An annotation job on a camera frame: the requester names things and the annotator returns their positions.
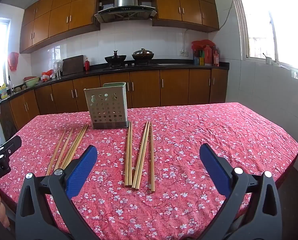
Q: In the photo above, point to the wok with glass lid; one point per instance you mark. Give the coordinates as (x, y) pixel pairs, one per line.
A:
(142, 54)

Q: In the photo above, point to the red white plastic bag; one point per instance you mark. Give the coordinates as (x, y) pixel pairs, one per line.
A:
(47, 75)

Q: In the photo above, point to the red bottle gold cap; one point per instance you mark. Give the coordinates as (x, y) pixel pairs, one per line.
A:
(87, 66)

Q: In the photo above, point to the large red condiment bottle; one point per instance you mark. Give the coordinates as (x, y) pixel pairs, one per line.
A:
(208, 56)

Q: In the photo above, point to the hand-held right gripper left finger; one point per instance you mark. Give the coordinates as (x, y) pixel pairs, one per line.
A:
(81, 170)

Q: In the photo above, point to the black wok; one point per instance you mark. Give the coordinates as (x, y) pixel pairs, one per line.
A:
(115, 59)

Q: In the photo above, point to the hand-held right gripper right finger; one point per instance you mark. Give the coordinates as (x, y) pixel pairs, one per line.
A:
(215, 170)

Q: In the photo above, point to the wooden upper wall cabinets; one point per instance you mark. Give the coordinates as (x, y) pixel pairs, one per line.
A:
(59, 17)
(183, 7)

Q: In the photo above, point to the white cup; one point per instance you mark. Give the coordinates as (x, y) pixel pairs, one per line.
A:
(268, 61)

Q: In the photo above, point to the yellow box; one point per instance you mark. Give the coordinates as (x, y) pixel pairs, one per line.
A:
(201, 61)

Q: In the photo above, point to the wooden lower kitchen cabinets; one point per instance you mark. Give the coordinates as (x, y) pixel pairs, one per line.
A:
(173, 87)

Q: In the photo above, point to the steel range hood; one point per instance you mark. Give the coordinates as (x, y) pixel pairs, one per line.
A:
(125, 10)

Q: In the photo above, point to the perforated metal utensil holder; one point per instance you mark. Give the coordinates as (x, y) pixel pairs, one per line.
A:
(106, 105)

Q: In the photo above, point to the green basin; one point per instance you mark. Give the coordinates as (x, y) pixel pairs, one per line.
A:
(31, 82)

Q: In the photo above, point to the steel cups and jars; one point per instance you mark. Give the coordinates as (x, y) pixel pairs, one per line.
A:
(58, 70)

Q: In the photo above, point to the white wall socket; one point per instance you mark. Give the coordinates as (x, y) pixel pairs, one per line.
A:
(184, 53)

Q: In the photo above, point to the black kitchen countertop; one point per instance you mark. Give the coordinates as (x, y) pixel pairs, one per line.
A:
(178, 66)

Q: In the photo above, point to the black gas stove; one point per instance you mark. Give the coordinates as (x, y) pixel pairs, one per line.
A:
(129, 65)

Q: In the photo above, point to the yellow detergent bottle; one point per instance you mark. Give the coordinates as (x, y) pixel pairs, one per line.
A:
(3, 92)

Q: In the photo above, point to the dark wooden cutting board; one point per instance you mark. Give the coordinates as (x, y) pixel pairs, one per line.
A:
(72, 65)

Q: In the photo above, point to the wooden chopstick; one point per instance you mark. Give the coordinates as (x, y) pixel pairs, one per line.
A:
(143, 155)
(127, 155)
(73, 145)
(78, 145)
(130, 155)
(64, 148)
(140, 155)
(152, 160)
(56, 152)

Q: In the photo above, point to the red floral tablecloth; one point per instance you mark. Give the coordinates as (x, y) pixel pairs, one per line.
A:
(188, 135)

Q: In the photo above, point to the metal faucet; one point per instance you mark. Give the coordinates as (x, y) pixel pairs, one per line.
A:
(10, 83)

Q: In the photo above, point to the blue box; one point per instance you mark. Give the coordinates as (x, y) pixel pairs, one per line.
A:
(196, 61)

